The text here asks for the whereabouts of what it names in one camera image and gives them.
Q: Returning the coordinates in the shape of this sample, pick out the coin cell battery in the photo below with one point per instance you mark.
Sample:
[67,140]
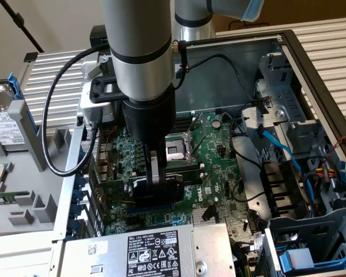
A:
[217,124]

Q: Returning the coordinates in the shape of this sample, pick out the blue expansion slot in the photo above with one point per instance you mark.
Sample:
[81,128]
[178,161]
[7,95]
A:
[150,210]

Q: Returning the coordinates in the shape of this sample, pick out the black angled plug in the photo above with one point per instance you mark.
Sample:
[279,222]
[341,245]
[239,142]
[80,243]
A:
[209,213]

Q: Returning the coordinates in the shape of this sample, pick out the green Dell motherboard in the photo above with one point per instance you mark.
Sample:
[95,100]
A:
[219,179]

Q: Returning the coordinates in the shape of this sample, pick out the black box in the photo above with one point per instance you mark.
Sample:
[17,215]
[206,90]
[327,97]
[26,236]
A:
[98,34]

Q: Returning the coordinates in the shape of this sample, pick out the grey disk bay cage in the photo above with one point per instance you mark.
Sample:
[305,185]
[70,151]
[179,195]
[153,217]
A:
[320,228]

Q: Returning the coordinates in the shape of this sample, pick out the silver case latch bracket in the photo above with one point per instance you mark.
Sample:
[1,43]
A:
[89,65]

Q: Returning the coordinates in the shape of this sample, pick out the black RAM slot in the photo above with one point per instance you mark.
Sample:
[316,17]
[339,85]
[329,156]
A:
[181,128]
[184,116]
[184,120]
[184,124]

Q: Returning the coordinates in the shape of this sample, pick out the CPU socket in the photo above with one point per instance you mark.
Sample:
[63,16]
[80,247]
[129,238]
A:
[176,150]

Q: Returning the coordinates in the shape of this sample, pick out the silver hard disk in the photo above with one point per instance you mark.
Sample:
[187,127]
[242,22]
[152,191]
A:
[3,127]

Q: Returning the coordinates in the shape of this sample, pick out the metal disk bay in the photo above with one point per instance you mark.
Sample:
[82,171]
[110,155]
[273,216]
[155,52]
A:
[288,98]

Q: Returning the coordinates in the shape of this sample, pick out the grey power supply unit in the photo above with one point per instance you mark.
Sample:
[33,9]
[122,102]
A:
[103,259]

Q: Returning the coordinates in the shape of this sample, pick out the black tripod pole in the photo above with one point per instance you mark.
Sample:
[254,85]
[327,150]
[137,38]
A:
[19,18]

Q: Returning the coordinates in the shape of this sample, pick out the silver chipset heatsink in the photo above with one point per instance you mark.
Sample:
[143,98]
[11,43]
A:
[196,216]

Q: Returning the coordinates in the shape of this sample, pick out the blue plastic drive tray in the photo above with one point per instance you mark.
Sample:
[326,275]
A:
[334,264]

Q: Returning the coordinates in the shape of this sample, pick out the thin metal locking lever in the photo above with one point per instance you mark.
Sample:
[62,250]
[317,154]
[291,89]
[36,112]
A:
[199,145]

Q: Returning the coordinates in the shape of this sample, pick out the Nvidia Quadro graphics card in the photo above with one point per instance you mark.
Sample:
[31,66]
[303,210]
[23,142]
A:
[173,193]

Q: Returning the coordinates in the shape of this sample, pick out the short black expansion slot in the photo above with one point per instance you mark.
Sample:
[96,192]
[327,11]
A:
[132,221]

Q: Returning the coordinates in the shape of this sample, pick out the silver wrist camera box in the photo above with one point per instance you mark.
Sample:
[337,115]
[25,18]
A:
[88,108]

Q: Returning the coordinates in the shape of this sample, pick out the blue disk caddy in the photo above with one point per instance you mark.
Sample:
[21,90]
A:
[15,86]

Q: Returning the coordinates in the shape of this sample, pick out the black table end cap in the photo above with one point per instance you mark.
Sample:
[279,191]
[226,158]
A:
[30,57]

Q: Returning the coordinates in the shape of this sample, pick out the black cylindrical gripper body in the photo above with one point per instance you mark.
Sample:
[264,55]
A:
[150,121]

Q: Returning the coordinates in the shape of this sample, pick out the grey printed parts rack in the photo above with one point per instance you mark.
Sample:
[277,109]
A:
[31,179]

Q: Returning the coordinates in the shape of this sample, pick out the open PC case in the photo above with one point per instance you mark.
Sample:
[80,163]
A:
[213,86]

